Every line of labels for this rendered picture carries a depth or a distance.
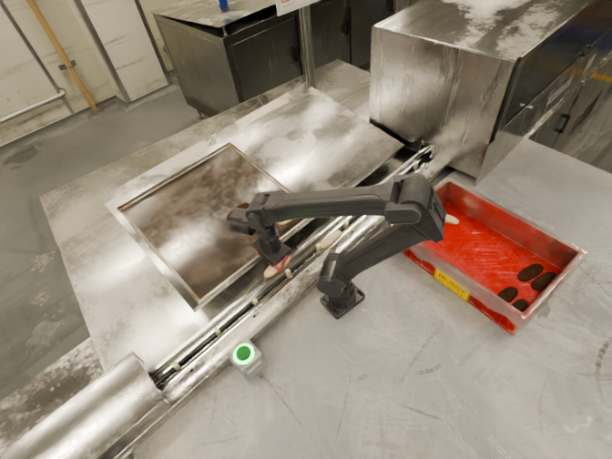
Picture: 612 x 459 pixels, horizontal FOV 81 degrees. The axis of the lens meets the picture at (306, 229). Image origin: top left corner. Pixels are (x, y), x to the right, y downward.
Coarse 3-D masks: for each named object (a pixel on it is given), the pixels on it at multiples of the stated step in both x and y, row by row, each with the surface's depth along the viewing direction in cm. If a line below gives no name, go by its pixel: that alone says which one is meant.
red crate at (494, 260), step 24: (456, 216) 129; (432, 240) 123; (456, 240) 122; (480, 240) 121; (504, 240) 120; (456, 264) 116; (480, 264) 115; (504, 264) 114; (528, 264) 113; (552, 264) 112; (504, 288) 108; (528, 288) 108
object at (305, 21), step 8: (304, 8) 162; (304, 16) 165; (304, 24) 167; (304, 32) 170; (304, 40) 173; (304, 48) 177; (312, 48) 177; (304, 56) 180; (312, 56) 180; (304, 64) 183; (312, 64) 182; (312, 72) 185; (312, 80) 188
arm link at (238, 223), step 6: (234, 210) 97; (240, 210) 96; (234, 216) 95; (240, 216) 95; (252, 216) 88; (258, 216) 88; (234, 222) 96; (240, 222) 96; (246, 222) 94; (252, 222) 89; (258, 222) 88; (234, 228) 97; (240, 228) 96; (246, 228) 96; (252, 228) 92; (258, 228) 91; (264, 228) 91; (246, 234) 98; (252, 234) 99
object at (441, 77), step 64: (448, 0) 139; (512, 0) 133; (576, 0) 126; (384, 64) 136; (448, 64) 118; (512, 64) 104; (576, 64) 155; (384, 128) 155; (448, 128) 132; (512, 128) 135
